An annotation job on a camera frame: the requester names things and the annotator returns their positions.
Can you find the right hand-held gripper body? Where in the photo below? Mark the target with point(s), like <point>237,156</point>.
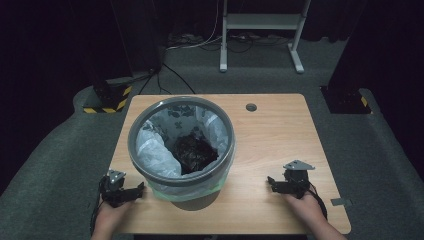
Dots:
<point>296,181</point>

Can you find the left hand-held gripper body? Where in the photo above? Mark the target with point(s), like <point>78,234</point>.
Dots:
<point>113,193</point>

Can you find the white printed trash bag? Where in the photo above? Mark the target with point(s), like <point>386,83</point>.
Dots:
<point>153,155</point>

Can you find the person's left hand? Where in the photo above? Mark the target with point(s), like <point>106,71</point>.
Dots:
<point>111,218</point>

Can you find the person's right hand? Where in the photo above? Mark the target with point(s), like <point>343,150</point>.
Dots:
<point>308,210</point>

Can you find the pale green trash bag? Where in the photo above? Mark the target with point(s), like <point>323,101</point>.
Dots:
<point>173,195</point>

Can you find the gray tape strip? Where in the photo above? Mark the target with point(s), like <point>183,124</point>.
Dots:
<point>340,201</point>

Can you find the dark crumpled trash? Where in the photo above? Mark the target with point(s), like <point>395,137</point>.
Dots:
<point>196,153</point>

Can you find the black stand with striped base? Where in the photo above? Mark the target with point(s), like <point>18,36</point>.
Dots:
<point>106,96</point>
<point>346,96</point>

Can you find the dark upright panel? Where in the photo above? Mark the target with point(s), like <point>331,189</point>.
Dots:
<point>140,36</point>

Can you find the white metal stand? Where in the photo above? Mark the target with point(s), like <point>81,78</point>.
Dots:
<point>263,20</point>

